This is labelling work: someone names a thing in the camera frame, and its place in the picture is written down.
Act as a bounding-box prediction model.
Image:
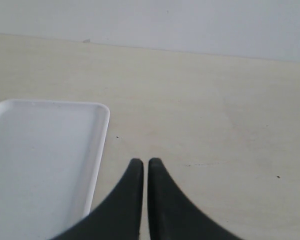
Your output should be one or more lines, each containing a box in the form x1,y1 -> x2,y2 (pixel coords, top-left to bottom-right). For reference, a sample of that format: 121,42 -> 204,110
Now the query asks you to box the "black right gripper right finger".
147,158 -> 239,240

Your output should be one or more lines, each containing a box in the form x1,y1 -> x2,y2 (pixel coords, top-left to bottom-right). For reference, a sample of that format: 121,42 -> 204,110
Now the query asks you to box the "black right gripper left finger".
54,158 -> 144,240

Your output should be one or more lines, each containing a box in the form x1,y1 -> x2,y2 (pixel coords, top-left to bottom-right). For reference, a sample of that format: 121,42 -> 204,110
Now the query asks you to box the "white rectangular plastic tray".
0,99 -> 110,240

